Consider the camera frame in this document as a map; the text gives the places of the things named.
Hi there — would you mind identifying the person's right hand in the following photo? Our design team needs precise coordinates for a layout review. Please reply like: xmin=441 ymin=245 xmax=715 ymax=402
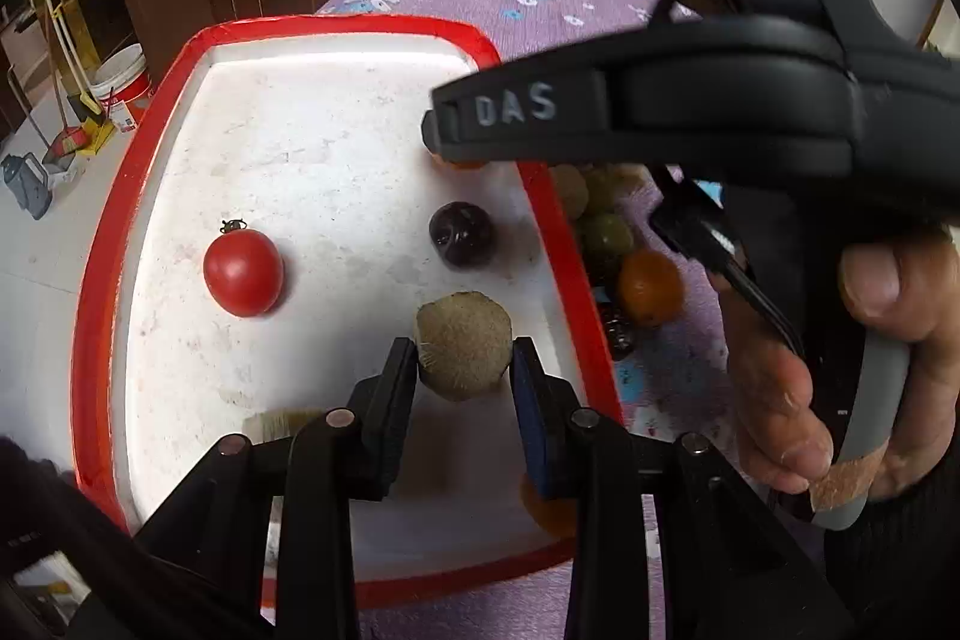
xmin=711 ymin=232 xmax=958 ymax=500

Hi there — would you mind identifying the purple floral tablecloth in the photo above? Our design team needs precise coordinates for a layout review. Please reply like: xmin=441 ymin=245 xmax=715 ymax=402
xmin=316 ymin=0 xmax=736 ymax=638

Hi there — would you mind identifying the orange mandarin on cloth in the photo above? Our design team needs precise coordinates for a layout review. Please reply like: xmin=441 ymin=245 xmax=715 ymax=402
xmin=617 ymin=248 xmax=685 ymax=328

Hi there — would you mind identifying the dark plum in tray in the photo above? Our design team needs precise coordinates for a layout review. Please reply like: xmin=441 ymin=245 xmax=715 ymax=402
xmin=428 ymin=202 xmax=498 ymax=268

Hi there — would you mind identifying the red tomato in tray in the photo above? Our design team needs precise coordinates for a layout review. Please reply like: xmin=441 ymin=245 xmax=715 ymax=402
xmin=203 ymin=220 xmax=285 ymax=319

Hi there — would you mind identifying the red rimmed white tray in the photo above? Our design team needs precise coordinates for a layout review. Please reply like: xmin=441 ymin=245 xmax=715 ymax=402
xmin=71 ymin=13 xmax=627 ymax=611

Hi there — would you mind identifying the white red bucket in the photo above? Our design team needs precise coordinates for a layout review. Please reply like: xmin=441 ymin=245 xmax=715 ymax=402
xmin=88 ymin=42 xmax=151 ymax=103

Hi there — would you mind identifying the grey kettle on floor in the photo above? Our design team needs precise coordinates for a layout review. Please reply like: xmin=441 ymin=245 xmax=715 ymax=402
xmin=2 ymin=152 xmax=52 ymax=221

